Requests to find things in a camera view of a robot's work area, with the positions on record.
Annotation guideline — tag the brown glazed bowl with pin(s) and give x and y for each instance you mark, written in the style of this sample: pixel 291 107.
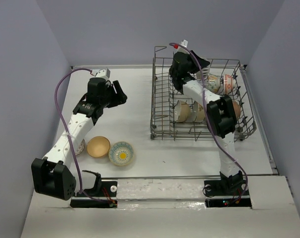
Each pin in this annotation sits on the brown glazed bowl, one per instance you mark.
pixel 237 109

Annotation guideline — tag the plain white bowl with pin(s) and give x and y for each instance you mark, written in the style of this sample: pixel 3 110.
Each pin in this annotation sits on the plain white bowl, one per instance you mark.
pixel 198 113

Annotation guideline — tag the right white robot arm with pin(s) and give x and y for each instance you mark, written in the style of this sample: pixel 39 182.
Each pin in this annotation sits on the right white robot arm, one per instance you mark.
pixel 220 117

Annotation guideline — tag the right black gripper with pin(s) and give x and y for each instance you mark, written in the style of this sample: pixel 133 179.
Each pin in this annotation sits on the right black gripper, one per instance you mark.
pixel 196 64

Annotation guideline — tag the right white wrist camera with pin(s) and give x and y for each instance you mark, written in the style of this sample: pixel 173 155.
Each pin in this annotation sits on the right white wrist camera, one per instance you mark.
pixel 182 47

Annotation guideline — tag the orange coral pattern bowl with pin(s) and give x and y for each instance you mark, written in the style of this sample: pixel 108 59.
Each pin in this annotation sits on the orange coral pattern bowl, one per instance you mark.
pixel 229 84

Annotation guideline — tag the small patterned bowl under arm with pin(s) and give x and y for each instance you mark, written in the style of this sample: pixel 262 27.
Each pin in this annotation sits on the small patterned bowl under arm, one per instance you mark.
pixel 80 148

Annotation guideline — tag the teal bowl with yellow centre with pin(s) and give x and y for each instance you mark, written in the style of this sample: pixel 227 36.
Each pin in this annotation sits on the teal bowl with yellow centre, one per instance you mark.
pixel 121 153

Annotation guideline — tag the white bowl with patterned outside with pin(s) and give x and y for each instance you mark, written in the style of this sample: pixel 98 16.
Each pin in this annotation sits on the white bowl with patterned outside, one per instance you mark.
pixel 203 73

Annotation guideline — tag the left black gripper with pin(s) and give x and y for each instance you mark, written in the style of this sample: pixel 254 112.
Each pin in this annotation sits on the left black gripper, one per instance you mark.
pixel 120 98

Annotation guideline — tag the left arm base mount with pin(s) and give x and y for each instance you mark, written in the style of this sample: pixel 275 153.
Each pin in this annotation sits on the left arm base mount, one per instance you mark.
pixel 102 194

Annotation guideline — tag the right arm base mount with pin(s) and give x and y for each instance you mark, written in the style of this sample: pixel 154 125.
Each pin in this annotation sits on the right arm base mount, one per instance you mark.
pixel 218 196

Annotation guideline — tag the grey wire dish rack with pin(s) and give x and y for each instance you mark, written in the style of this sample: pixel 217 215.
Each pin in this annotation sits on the grey wire dish rack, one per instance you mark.
pixel 164 98

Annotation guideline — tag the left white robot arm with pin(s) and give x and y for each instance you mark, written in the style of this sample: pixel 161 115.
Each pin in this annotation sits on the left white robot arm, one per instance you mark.
pixel 51 174

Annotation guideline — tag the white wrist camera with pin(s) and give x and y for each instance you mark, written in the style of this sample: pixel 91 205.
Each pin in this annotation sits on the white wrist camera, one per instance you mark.
pixel 101 73
pixel 182 47

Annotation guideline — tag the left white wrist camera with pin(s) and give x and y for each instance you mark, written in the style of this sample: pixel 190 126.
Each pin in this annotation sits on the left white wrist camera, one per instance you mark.
pixel 101 73

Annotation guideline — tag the tan orange bowl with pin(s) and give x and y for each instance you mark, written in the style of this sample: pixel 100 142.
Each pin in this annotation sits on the tan orange bowl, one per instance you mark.
pixel 98 146

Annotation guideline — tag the leaf and flower pattern bowl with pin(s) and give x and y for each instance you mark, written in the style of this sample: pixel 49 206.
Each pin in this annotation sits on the leaf and flower pattern bowl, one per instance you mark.
pixel 213 83

